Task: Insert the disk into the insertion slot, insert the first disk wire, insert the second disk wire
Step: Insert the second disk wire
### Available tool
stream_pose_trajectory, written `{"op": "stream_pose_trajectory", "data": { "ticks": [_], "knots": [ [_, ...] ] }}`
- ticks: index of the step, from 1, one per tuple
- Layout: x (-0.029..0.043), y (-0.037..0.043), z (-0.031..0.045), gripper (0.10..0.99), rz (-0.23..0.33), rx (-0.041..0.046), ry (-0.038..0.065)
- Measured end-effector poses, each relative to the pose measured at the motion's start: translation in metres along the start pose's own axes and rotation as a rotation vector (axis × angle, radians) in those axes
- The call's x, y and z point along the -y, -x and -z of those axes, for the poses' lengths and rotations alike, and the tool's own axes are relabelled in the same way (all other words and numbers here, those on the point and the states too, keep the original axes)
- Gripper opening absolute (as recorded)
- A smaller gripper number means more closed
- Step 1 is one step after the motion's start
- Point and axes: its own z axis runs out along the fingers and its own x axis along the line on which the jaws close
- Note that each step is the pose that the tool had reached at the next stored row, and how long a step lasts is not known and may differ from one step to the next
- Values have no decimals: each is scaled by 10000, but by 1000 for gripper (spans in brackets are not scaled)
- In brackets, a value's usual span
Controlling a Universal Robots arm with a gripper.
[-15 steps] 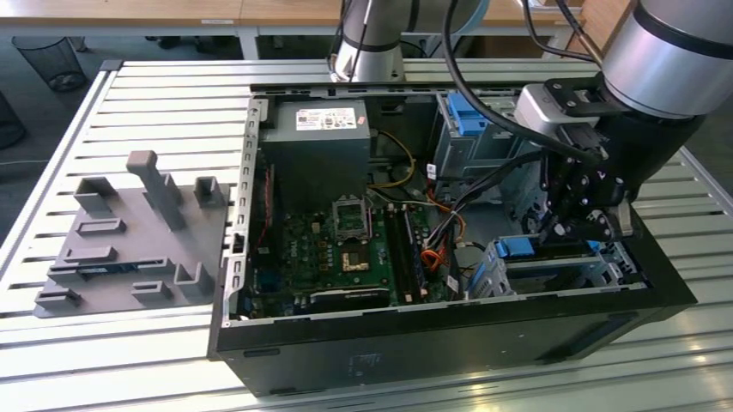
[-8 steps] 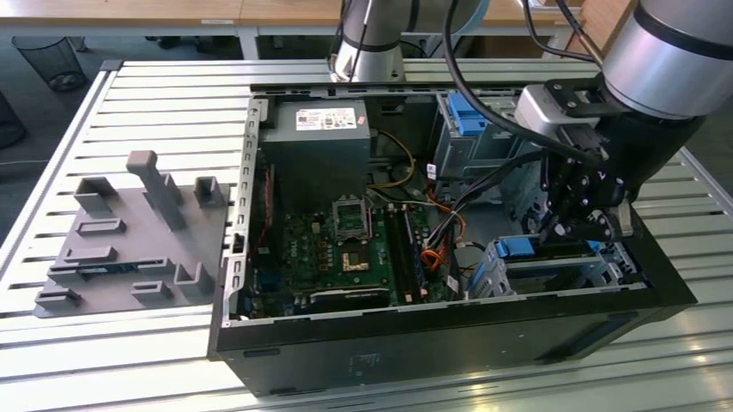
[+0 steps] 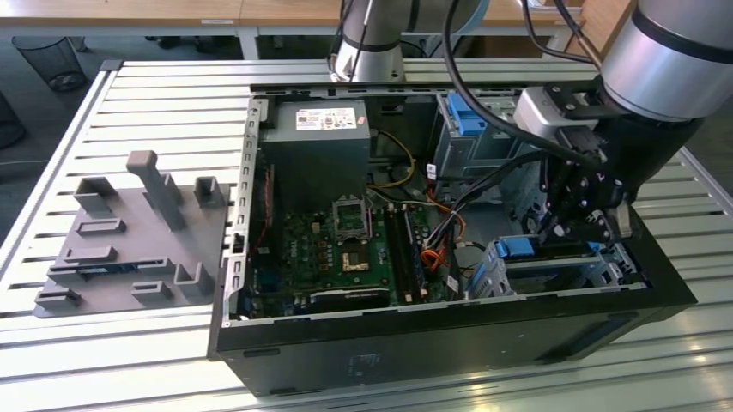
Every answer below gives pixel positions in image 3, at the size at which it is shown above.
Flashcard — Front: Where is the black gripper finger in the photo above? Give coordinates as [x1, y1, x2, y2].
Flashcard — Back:
[537, 161, 577, 248]
[577, 206, 634, 245]

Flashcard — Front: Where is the hard disk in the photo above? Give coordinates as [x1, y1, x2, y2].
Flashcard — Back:
[492, 237, 606, 263]

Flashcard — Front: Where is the metal disk bay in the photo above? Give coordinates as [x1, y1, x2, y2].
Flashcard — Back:
[466, 233, 646, 301]

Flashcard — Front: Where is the black RAM slot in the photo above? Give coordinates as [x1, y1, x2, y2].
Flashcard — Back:
[382, 203, 415, 304]
[399, 205, 431, 300]

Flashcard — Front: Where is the grey metal drive cage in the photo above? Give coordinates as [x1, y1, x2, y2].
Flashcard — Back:
[431, 90, 551, 194]

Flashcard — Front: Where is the CPU socket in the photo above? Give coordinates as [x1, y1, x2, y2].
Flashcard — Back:
[342, 245, 372, 273]

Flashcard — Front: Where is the metal socket cover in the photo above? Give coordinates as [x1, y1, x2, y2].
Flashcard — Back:
[331, 195, 375, 242]

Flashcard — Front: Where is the black graphics card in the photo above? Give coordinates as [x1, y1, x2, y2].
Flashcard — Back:
[308, 286, 392, 312]

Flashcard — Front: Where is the grey power supply unit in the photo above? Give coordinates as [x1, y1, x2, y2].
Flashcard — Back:
[260, 99, 374, 199]

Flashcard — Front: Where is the green motherboard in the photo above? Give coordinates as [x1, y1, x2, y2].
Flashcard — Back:
[251, 188, 459, 315]

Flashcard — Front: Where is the black PC case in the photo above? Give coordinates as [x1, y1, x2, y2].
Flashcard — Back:
[205, 79, 698, 398]

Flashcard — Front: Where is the grey parts rack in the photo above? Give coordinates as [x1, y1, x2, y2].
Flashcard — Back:
[33, 149, 239, 319]

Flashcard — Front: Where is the RAM stick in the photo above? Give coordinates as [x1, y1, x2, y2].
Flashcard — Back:
[76, 264, 139, 276]

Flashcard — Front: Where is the wooden desk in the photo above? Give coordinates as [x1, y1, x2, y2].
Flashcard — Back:
[0, 0, 585, 61]

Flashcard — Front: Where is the black mesh waste bin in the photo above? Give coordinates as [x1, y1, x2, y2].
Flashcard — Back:
[10, 34, 88, 93]

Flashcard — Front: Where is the black wire bundle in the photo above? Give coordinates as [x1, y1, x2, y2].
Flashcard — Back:
[431, 152, 545, 215]

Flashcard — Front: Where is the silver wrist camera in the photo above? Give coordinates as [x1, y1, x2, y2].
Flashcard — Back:
[511, 85, 609, 139]

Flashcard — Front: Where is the orange wire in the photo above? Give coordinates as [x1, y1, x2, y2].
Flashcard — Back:
[420, 209, 466, 272]

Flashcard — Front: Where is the yellow wire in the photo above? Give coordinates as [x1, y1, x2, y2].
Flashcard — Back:
[367, 130, 416, 190]

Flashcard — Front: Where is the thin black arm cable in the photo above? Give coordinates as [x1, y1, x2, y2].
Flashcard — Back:
[518, 0, 606, 68]

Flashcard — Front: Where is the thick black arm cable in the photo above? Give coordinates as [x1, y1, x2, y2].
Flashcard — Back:
[439, 0, 607, 167]

